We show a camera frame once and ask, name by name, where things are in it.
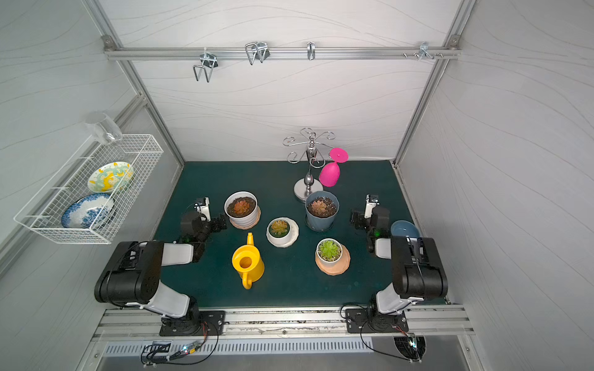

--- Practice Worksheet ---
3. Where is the metal double hook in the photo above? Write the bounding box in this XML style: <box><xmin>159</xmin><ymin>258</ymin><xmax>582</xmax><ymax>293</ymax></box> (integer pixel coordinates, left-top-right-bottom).
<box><xmin>193</xmin><ymin>49</ymin><xmax>218</xmax><ymax>83</ymax></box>
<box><xmin>244</xmin><ymin>42</ymin><xmax>270</xmax><ymax>65</ymax></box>

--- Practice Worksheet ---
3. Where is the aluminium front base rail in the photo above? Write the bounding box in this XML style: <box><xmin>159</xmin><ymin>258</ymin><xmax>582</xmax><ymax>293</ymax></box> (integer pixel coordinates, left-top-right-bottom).
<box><xmin>91</xmin><ymin>305</ymin><xmax>475</xmax><ymax>342</ymax></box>

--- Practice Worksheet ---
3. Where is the blue bowl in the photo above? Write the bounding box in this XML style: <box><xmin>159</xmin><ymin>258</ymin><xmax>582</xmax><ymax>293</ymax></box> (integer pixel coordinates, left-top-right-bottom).
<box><xmin>391</xmin><ymin>220</ymin><xmax>421</xmax><ymax>238</ymax></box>

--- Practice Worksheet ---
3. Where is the blue white patterned plate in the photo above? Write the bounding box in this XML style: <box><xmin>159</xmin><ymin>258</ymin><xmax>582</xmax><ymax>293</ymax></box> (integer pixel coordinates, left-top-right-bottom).
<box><xmin>61</xmin><ymin>193</ymin><xmax>115</xmax><ymax>229</ymax></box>

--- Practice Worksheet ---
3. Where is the terracotta saucer back left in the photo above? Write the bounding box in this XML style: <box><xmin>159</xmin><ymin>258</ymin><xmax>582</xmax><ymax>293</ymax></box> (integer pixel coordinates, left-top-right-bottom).
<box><xmin>229</xmin><ymin>207</ymin><xmax>261</xmax><ymax>230</ymax></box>

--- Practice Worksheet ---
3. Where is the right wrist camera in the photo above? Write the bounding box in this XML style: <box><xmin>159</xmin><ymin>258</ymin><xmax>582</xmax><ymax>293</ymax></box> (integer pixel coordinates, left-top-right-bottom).
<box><xmin>364</xmin><ymin>194</ymin><xmax>379</xmax><ymax>219</ymax></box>

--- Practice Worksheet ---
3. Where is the metal double hook left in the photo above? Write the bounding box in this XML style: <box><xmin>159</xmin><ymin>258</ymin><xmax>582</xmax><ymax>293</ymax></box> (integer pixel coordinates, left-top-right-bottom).
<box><xmin>193</xmin><ymin>49</ymin><xmax>218</xmax><ymax>83</ymax></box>

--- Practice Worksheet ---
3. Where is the pink wine glass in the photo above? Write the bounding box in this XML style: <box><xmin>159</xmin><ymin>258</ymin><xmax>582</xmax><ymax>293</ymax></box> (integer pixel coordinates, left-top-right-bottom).
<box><xmin>319</xmin><ymin>148</ymin><xmax>349</xmax><ymax>187</ymax></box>

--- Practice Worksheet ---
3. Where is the clear glass cup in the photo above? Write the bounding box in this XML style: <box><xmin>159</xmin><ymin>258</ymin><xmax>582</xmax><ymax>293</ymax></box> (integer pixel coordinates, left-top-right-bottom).
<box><xmin>84</xmin><ymin>111</ymin><xmax>123</xmax><ymax>145</ymax></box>

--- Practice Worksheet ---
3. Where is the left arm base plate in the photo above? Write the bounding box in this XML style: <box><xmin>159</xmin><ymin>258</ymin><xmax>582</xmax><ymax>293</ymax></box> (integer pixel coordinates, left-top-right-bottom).
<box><xmin>159</xmin><ymin>311</ymin><xmax>226</xmax><ymax>337</ymax></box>

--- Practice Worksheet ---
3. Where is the blue-grey pot pink succulent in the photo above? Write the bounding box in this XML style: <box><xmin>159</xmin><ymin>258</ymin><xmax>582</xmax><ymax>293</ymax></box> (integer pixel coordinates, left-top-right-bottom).
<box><xmin>305</xmin><ymin>191</ymin><xmax>340</xmax><ymax>232</ymax></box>

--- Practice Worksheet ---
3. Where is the yellow watering can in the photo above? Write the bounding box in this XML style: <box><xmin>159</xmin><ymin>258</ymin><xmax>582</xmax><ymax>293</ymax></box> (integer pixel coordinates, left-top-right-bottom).
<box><xmin>231</xmin><ymin>233</ymin><xmax>265</xmax><ymax>290</ymax></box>

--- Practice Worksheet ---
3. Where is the white pot green succulent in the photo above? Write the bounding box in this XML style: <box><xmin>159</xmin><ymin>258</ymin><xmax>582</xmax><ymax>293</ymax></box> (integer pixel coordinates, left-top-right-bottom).
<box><xmin>316</xmin><ymin>238</ymin><xmax>343</xmax><ymax>266</ymax></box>

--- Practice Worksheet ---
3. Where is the silver glass hanger stand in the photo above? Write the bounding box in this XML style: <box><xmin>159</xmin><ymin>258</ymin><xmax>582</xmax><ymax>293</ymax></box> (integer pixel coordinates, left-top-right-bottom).
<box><xmin>282</xmin><ymin>128</ymin><xmax>336</xmax><ymax>203</ymax></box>

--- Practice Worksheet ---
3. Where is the metal double hook middle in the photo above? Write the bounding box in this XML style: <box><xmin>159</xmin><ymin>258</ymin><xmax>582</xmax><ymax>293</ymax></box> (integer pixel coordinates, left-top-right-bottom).
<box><xmin>244</xmin><ymin>42</ymin><xmax>270</xmax><ymax>65</ymax></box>

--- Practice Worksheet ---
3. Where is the metal hook right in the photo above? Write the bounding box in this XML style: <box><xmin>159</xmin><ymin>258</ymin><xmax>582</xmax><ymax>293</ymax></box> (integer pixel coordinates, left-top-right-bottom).
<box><xmin>402</xmin><ymin>43</ymin><xmax>444</xmax><ymax>61</ymax></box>

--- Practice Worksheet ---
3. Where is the small metal hook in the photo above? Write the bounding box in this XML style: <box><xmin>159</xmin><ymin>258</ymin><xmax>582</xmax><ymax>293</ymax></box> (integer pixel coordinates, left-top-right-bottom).
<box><xmin>306</xmin><ymin>42</ymin><xmax>316</xmax><ymax>61</ymax></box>

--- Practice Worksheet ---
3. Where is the white wire basket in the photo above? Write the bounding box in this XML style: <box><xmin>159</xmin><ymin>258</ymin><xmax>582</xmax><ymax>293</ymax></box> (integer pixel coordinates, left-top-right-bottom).
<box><xmin>14</xmin><ymin>134</ymin><xmax>163</xmax><ymax>244</ymax></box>

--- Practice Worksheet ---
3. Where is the aluminium wall rail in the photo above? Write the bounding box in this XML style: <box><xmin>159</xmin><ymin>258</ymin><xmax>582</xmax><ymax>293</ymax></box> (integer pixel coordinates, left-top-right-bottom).
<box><xmin>105</xmin><ymin>46</ymin><xmax>462</xmax><ymax>62</ymax></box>

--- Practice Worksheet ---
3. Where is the cable bundle with board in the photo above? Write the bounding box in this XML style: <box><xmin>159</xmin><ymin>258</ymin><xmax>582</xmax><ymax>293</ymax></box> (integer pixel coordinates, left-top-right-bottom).
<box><xmin>140</xmin><ymin>319</ymin><xmax>220</xmax><ymax>368</ymax></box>

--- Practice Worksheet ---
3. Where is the small white pot succulent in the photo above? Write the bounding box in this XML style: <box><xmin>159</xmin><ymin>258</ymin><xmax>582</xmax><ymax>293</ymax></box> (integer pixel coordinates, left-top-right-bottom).
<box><xmin>266</xmin><ymin>217</ymin><xmax>299</xmax><ymax>248</ymax></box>

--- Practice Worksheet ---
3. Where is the green table mat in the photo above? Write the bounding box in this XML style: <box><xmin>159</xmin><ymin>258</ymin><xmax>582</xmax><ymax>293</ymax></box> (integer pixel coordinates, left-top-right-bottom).
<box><xmin>156</xmin><ymin>160</ymin><xmax>411</xmax><ymax>308</ymax></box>

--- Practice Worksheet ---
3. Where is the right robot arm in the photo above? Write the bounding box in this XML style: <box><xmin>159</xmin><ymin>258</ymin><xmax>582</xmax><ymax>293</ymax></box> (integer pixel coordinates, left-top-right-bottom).
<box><xmin>350</xmin><ymin>206</ymin><xmax>448</xmax><ymax>330</ymax></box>

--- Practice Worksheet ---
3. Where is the yellow green patterned plate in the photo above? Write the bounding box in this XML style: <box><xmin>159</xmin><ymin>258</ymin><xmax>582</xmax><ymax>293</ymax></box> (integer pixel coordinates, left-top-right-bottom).
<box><xmin>87</xmin><ymin>162</ymin><xmax>135</xmax><ymax>193</ymax></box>

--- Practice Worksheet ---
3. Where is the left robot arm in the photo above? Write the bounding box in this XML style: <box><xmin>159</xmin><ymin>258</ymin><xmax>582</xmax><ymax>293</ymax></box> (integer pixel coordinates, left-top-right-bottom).
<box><xmin>94</xmin><ymin>211</ymin><xmax>227</xmax><ymax>337</ymax></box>

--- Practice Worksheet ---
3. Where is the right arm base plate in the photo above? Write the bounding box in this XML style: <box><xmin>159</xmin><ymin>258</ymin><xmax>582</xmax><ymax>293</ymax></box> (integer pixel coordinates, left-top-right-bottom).
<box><xmin>341</xmin><ymin>307</ymin><xmax>409</xmax><ymax>334</ymax></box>

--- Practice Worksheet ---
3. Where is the white pot red succulent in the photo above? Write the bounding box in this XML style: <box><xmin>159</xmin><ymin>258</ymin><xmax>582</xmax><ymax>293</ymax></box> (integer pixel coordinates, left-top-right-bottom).
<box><xmin>224</xmin><ymin>191</ymin><xmax>258</xmax><ymax>218</ymax></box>

